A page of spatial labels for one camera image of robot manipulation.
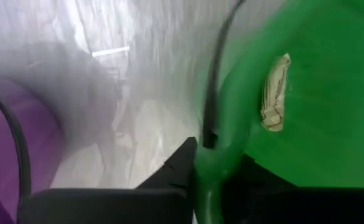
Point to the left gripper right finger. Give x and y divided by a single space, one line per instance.
293 208

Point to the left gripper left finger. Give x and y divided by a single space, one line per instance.
107 208

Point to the beige candy bar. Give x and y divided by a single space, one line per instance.
275 93

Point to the green halloween bucket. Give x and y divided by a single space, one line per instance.
324 93

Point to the purple halloween bucket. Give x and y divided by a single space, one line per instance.
1 140

